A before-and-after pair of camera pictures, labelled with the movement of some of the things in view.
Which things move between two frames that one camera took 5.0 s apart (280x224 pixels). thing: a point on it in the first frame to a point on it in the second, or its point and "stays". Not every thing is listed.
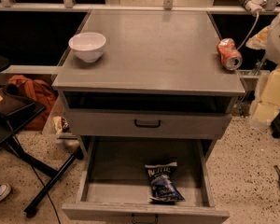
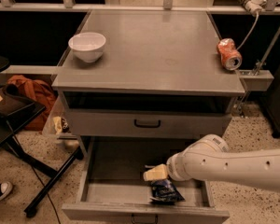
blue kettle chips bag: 163,184 stays
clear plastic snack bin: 59,124 stays
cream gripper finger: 259,40 to 175,168
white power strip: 253,2 stays
